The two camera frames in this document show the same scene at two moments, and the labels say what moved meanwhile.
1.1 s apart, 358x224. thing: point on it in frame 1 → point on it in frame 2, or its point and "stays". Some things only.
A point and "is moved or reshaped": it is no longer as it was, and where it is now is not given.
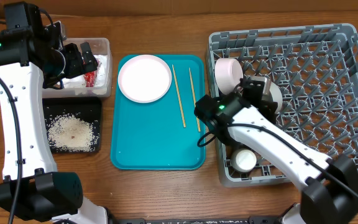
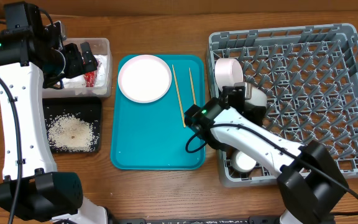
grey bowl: x=275 y=96 is moved or reshaped
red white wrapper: x=100 y=76 stays
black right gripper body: x=266 y=108 → x=251 y=111
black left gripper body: x=74 y=66 stays
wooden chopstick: x=179 y=96 stays
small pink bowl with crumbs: x=228 y=72 stays
